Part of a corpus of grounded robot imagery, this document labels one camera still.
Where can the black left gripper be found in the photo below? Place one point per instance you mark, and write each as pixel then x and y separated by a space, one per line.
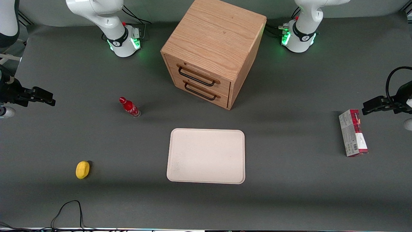
pixel 398 100

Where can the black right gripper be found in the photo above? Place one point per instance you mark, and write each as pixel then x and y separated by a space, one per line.
pixel 13 92

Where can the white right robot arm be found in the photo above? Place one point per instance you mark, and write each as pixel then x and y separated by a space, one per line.
pixel 96 13

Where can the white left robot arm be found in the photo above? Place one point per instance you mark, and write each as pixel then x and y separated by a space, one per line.
pixel 304 29

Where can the wooden drawer cabinet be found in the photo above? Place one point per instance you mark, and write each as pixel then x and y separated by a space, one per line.
pixel 215 32

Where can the red and grey carton box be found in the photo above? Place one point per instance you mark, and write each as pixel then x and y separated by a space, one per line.
pixel 352 135

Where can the yellow lemon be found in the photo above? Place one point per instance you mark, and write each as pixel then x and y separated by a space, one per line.
pixel 82 169

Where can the red soda bottle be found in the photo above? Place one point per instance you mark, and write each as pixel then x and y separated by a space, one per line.
pixel 129 107

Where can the cream rectangular tray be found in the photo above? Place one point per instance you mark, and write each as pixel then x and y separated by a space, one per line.
pixel 206 156

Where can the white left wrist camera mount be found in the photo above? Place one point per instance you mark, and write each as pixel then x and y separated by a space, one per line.
pixel 408 124

